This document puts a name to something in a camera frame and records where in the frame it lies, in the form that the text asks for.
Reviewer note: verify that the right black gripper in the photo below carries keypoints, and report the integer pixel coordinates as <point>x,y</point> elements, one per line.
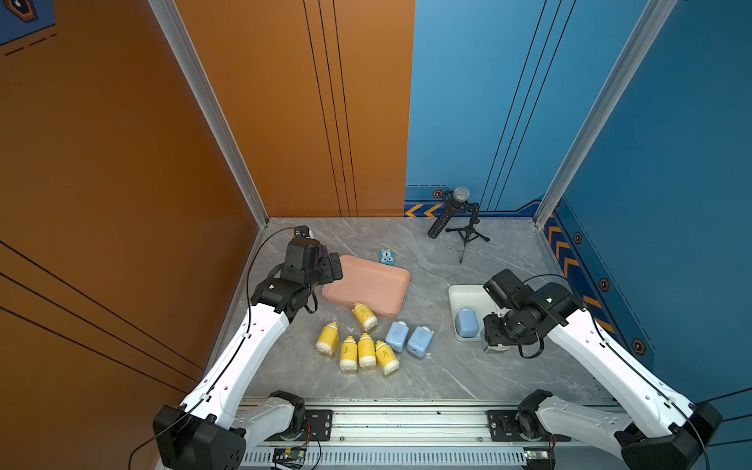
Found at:
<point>491,335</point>

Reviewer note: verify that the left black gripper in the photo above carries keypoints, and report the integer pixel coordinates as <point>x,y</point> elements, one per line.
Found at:
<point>326,274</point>

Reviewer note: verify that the blue sharpener with red cap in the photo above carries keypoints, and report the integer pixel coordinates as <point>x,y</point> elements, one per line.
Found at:
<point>496,349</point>

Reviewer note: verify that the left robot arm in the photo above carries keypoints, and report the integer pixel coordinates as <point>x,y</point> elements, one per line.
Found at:
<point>206,431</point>

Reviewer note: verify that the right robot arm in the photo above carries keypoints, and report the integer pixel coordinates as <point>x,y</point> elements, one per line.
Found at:
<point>657,427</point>

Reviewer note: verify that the white plastic tray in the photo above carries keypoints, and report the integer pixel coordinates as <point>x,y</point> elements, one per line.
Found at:
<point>476,298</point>

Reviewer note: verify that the pink plastic tray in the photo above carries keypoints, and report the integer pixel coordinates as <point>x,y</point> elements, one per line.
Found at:
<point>380,287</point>

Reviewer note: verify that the blue cartoon sharpener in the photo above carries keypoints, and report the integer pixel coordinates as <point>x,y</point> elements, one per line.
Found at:
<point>386,256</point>

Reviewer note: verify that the yellow sharpener near tray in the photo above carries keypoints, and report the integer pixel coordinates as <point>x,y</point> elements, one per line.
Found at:
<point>365,317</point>

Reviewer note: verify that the yellow sharpener far left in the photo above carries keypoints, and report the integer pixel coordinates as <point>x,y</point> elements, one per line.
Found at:
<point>329,339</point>

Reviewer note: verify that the black microphone on tripod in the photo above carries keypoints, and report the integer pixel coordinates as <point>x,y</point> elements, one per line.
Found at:
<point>455,203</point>

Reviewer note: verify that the green circuit board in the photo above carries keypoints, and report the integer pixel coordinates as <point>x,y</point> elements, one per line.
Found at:
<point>289,458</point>

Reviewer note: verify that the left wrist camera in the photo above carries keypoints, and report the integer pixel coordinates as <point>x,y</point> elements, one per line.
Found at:
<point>302,231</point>

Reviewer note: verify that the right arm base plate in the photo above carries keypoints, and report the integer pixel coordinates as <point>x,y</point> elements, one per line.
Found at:
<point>510,425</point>

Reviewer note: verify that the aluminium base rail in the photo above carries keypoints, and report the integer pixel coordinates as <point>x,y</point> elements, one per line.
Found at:
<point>423,426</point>

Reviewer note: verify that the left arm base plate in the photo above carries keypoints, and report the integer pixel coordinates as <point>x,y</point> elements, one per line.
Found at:
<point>317,425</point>

